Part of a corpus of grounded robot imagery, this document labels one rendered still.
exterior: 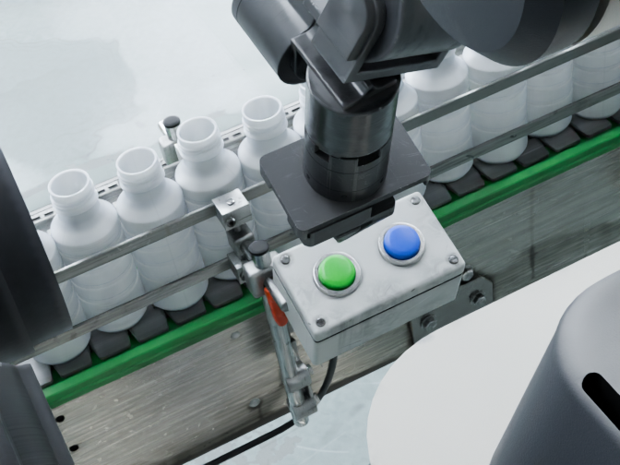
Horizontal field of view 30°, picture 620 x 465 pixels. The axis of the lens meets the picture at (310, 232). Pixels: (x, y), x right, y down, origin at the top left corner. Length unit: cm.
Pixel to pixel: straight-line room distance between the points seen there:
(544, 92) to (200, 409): 46
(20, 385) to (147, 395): 83
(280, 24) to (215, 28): 256
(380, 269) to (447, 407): 59
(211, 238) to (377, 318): 19
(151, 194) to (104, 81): 219
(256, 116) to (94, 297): 22
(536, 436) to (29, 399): 12
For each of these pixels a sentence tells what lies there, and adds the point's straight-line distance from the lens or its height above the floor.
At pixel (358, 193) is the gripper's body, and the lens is 76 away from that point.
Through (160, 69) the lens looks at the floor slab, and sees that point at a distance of 317.
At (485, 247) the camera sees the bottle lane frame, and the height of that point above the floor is 93.
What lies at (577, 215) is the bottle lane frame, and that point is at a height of 91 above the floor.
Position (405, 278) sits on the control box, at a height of 110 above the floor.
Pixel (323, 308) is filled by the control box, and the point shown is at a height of 110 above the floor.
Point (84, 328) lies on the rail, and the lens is 105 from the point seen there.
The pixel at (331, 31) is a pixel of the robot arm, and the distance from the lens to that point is 66.
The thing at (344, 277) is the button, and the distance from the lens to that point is 92.
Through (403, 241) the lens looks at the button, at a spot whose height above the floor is 112.
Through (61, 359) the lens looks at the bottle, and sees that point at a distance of 107.
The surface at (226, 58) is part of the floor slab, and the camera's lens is 315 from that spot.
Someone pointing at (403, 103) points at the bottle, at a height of 113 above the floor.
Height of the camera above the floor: 178
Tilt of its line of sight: 44 degrees down
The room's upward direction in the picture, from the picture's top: 11 degrees counter-clockwise
